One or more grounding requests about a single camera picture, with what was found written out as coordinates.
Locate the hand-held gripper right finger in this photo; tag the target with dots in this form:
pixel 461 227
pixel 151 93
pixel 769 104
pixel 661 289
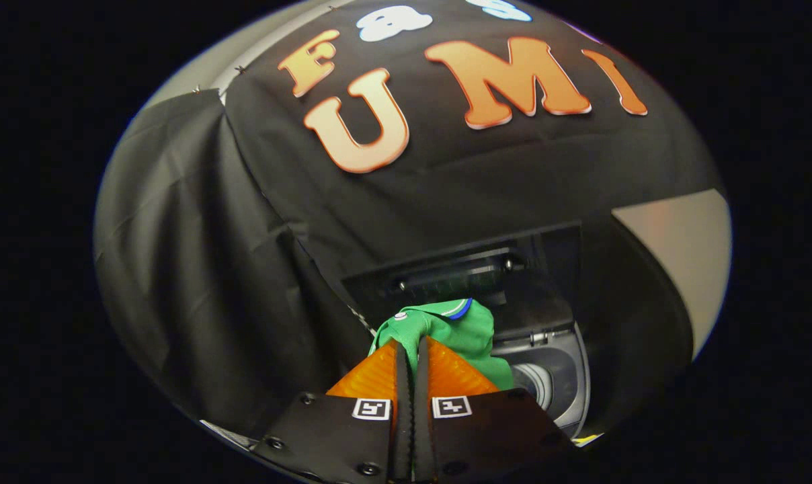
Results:
pixel 421 403

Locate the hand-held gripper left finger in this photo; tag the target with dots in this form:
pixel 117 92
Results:
pixel 403 403

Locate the green polo shirt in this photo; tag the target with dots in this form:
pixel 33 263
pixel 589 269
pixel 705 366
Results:
pixel 460 336

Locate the grey washing machine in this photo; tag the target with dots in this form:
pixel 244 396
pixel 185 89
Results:
pixel 567 376

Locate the dark washing machine lid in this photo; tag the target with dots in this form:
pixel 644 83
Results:
pixel 534 296

